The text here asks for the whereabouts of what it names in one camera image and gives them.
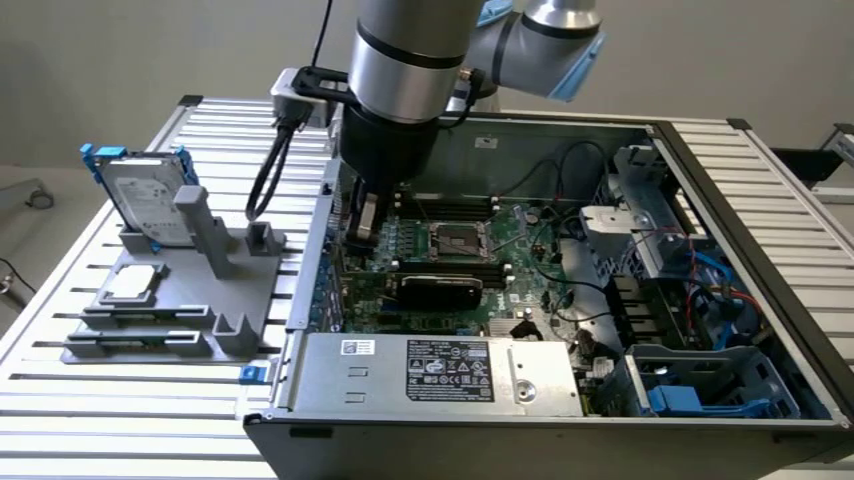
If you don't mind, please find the black open PC case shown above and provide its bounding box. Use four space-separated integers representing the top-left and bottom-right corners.
242 111 854 480

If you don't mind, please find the silver power supply unit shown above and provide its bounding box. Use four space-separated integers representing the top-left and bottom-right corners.
285 332 588 419

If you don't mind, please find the grey caster wheel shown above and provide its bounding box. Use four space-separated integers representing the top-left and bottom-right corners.
25 180 57 209

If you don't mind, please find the silver drive cage bracket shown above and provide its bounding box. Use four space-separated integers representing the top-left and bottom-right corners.
578 203 710 282

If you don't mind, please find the green motherboard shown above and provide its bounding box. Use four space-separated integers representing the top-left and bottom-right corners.
336 186 597 347

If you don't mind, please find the thin black hanging cable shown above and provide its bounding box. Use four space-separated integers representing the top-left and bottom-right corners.
309 0 337 71

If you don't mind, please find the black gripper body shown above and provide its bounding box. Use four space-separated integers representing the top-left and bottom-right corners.
336 102 444 184

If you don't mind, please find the black looped camera cable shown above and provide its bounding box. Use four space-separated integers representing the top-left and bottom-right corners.
245 115 310 222

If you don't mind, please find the CPU socket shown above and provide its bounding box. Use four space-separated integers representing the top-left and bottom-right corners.
429 218 497 263

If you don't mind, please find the grey part rack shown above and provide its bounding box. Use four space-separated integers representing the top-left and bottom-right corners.
59 186 290 365

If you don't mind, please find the blue disk bay latch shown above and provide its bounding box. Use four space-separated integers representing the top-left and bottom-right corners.
645 383 704 417

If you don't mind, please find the red wire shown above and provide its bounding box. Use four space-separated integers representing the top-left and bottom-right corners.
690 237 764 321

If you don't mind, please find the black RAM slot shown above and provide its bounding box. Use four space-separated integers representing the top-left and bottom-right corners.
398 206 502 215
398 212 502 221
398 193 502 203
398 200 502 209

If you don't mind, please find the blue wire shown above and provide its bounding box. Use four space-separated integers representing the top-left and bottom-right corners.
690 248 744 352

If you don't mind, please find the metal side table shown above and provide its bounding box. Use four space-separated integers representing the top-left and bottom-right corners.
771 121 854 206

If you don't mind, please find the silver chipset heatsink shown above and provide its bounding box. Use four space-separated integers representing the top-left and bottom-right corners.
489 319 544 342

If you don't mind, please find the black floor cable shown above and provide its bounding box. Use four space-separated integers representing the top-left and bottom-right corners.
0 256 39 304

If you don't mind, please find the black gripper connector cable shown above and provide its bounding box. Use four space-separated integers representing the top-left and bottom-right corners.
437 66 488 130

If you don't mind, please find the blue drive bay bracket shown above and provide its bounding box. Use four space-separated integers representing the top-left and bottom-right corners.
625 343 804 419

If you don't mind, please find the silver CPU chip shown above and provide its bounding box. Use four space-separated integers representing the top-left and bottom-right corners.
109 266 163 302

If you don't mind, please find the hard disk with blue carrier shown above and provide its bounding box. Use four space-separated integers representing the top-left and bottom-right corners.
79 143 199 247

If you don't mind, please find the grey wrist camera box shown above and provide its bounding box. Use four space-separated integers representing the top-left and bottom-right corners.
269 66 350 121

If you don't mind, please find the black wire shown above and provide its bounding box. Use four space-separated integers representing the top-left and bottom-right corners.
494 141 608 202

